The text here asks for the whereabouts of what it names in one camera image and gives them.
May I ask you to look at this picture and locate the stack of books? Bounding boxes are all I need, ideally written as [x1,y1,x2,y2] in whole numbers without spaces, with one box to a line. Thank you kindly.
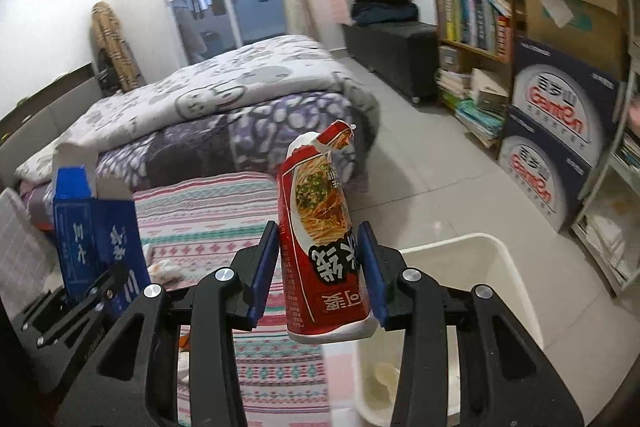
[434,67,508,150]

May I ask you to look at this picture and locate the blue carton box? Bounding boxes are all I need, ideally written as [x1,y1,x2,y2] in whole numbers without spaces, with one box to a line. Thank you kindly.
[52,142,153,315]

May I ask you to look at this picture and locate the grid patterned pillow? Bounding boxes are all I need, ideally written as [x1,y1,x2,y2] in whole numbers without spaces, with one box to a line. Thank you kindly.
[0,187,58,303]

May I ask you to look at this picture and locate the tall brown cardboard box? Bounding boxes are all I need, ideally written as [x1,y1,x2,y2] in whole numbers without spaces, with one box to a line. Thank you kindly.
[522,0,626,82]

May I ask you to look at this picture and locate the dark blue clothes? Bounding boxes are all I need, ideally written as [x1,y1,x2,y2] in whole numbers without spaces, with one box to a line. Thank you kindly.
[350,2,420,26]

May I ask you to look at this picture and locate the stack of white papers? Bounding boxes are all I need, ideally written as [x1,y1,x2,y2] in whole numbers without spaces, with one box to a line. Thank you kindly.
[575,202,631,288]

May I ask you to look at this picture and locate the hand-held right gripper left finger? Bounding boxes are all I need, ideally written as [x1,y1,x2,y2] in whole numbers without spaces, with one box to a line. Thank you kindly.
[52,221,279,427]

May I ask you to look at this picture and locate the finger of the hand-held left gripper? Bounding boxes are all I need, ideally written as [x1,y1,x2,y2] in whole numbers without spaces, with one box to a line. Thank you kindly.
[20,261,132,348]

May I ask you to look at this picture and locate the wooden bookshelf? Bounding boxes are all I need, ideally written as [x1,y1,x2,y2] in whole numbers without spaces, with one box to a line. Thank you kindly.
[419,0,526,162]

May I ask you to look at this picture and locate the purple patterned blanket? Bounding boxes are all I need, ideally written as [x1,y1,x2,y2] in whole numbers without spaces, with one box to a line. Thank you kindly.
[20,91,381,208]

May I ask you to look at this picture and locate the red noodle packet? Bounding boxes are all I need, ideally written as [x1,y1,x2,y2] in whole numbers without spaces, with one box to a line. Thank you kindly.
[277,120,377,345]

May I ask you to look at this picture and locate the grey headboard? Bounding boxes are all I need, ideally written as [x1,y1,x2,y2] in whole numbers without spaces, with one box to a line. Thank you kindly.
[0,62,101,188]

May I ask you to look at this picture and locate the plaid coat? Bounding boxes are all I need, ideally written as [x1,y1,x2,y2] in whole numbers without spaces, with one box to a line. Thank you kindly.
[91,2,146,94]

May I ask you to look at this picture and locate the striped woven blanket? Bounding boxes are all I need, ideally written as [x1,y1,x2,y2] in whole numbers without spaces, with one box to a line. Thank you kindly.
[132,172,333,427]

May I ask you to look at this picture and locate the grey cartoon quilt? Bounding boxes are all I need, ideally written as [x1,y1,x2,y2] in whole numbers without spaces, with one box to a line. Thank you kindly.
[15,34,381,180]

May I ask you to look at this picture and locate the white shelf rack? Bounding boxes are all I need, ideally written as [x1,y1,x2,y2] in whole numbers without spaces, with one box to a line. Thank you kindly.
[570,32,640,298]

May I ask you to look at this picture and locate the row of books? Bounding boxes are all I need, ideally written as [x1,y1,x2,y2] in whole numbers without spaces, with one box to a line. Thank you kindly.
[437,0,513,60]

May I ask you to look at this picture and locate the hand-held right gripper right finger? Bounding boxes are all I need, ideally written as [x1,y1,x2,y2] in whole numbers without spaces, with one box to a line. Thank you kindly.
[356,221,586,427]

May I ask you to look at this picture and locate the blue white carton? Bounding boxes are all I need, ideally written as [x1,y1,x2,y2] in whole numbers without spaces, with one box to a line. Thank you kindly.
[497,107,598,233]
[507,34,626,168]

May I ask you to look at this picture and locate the white wrapper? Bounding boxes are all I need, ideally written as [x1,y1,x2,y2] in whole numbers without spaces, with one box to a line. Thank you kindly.
[145,257,186,285]

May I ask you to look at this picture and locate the black storage bench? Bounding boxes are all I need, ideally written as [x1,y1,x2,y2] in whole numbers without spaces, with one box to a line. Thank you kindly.
[342,21,441,108]

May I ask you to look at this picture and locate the pink cloth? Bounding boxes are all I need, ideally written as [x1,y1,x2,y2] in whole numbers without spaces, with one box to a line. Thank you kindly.
[625,79,640,132]

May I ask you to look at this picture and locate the white plastic bin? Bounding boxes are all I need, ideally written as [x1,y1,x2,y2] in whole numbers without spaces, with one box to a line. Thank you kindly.
[350,233,545,427]

